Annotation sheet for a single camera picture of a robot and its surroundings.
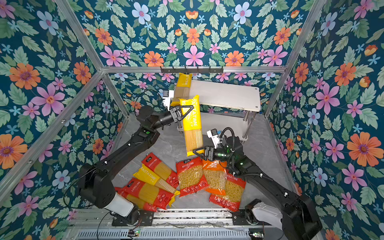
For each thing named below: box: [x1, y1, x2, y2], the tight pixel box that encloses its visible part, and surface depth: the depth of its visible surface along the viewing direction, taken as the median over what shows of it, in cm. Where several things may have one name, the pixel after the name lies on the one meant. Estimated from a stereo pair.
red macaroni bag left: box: [176, 156, 210, 198], surface depth 84 cm
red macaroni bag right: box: [209, 170, 247, 212], surface depth 79 cm
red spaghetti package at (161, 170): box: [141, 152, 179, 189], surface depth 90 cm
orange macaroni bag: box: [202, 159, 228, 196], surface depth 84 cm
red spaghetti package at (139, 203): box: [115, 186, 158, 212], surface depth 77 cm
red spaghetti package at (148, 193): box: [123, 177, 175, 210], surface depth 80 cm
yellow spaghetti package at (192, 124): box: [178, 95, 203, 157], surface depth 67 cm
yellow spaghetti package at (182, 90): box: [174, 72, 193, 99], surface depth 88 cm
